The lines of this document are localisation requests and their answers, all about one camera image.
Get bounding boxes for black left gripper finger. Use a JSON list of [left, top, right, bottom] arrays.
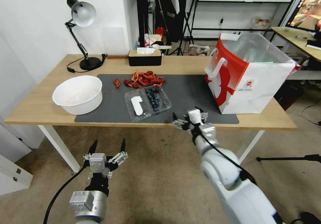
[[112, 138, 129, 166], [83, 139, 98, 161]]

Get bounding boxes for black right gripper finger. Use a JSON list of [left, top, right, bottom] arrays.
[[172, 112, 188, 131], [195, 106, 209, 122]]

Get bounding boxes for clear plastic takeout container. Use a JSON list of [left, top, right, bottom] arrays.
[[124, 86, 173, 122]]

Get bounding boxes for red white takeout bag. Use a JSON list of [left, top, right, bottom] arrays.
[[204, 32, 301, 115]]

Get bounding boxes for black tissue box wooden lid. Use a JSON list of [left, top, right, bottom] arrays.
[[127, 49, 163, 67]]

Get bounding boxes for dark grey desk mat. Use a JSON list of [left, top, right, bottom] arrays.
[[74, 74, 239, 124]]

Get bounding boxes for blueberries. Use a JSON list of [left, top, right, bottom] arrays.
[[145, 87, 161, 113]]

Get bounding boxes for white label sticker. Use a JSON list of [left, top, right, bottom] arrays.
[[130, 96, 144, 116]]

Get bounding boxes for dried red chili pile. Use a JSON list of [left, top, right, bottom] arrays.
[[124, 71, 166, 89]]

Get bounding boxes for white plastic bowl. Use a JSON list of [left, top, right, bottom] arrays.
[[52, 75, 104, 116]]

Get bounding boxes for wooden table white legs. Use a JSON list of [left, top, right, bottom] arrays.
[[3, 54, 298, 173]]

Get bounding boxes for white tissue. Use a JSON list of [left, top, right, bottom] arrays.
[[136, 47, 155, 56]]

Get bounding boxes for white cabinet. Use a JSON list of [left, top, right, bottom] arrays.
[[0, 33, 46, 197]]

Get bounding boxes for black bin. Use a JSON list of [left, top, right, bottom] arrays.
[[273, 79, 305, 111]]

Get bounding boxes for cardboard box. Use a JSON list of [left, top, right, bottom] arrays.
[[144, 33, 164, 47]]

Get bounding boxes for black tripod stand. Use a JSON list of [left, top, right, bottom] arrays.
[[166, 0, 202, 57]]

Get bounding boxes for black stand leg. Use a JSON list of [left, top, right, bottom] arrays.
[[255, 154, 321, 165]]

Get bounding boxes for yellow side table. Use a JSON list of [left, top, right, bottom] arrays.
[[270, 26, 321, 65]]

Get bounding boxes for black silver desk lamp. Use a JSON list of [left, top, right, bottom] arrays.
[[64, 0, 102, 71]]

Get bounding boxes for computer monitor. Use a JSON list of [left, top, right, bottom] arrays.
[[285, 0, 321, 33]]

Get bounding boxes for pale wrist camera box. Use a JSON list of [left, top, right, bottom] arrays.
[[188, 109, 204, 126], [89, 153, 107, 173]]

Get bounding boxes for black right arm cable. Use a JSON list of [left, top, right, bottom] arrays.
[[200, 130, 257, 186]]

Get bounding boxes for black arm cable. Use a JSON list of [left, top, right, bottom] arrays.
[[200, 130, 257, 186], [43, 165, 89, 224]]

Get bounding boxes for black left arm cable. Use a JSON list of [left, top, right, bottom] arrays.
[[43, 165, 89, 224]]

